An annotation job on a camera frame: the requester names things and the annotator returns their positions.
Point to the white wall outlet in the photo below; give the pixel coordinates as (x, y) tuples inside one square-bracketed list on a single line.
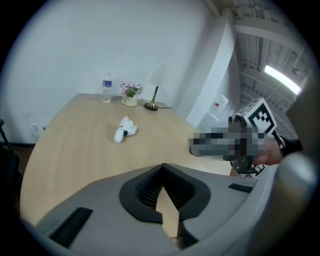
[(38, 127)]

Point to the pink flowers in white pot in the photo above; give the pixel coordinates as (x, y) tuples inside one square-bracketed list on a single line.
[(130, 96)]

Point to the person's right forearm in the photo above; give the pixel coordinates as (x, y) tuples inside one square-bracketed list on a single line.
[(291, 146)]

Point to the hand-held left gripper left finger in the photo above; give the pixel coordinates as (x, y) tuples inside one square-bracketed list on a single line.
[(112, 212)]

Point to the ceiling tube light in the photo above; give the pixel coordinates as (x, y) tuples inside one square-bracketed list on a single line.
[(282, 78)]

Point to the clear water bottle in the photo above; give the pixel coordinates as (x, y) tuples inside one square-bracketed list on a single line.
[(107, 90)]

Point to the brass lamp base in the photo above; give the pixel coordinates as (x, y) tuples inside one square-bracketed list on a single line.
[(151, 106)]

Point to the person's right hand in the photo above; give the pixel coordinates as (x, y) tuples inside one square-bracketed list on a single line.
[(270, 153)]

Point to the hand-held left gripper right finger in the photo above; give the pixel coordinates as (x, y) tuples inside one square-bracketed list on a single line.
[(200, 195)]

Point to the large clear water jug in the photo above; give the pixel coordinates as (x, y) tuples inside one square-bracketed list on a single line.
[(220, 106)]

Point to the white paper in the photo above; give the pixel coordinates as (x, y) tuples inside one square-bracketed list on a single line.
[(125, 130)]

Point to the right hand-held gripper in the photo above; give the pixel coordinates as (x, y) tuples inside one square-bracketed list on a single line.
[(260, 117)]

